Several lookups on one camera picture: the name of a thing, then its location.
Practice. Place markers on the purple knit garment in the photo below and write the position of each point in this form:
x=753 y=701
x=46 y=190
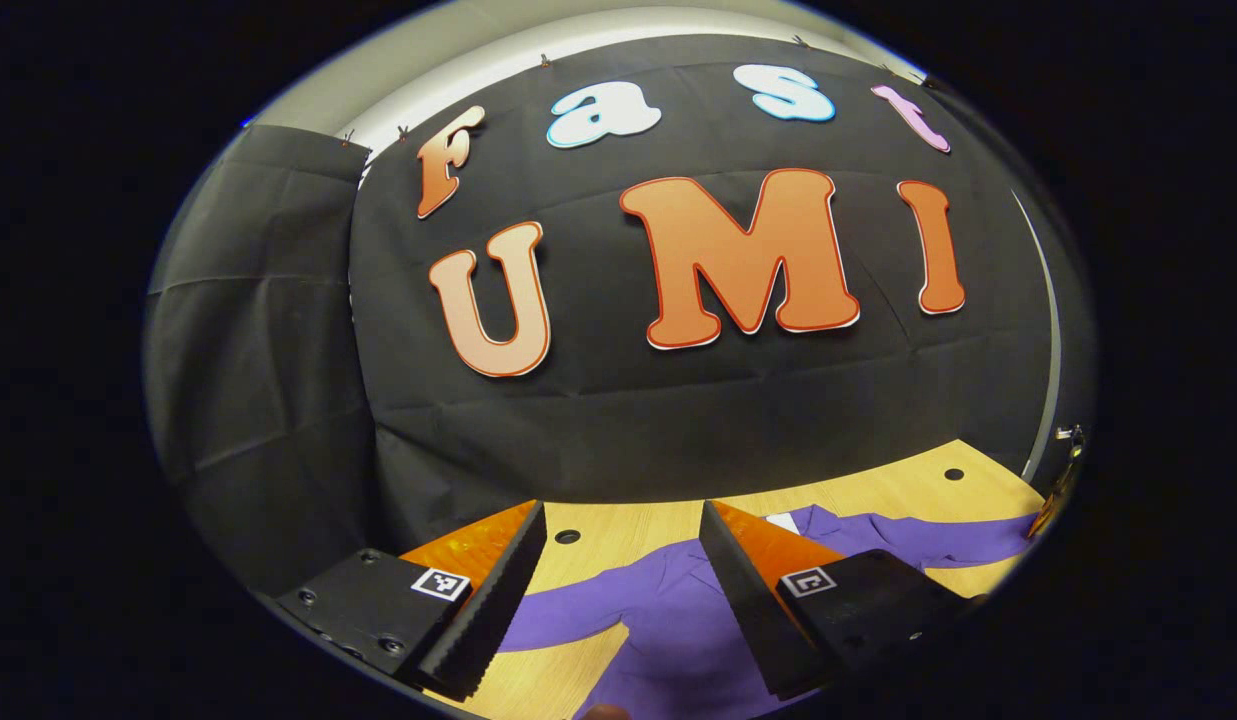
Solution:
x=668 y=620

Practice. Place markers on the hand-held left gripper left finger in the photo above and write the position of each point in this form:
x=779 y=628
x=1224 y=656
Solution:
x=498 y=610

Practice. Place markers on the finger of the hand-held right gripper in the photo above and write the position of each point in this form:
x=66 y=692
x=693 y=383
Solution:
x=1050 y=510

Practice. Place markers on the black backdrop cloth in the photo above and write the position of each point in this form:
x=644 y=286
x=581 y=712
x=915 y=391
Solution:
x=678 y=420

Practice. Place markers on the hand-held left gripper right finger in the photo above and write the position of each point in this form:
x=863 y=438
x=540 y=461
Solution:
x=743 y=600

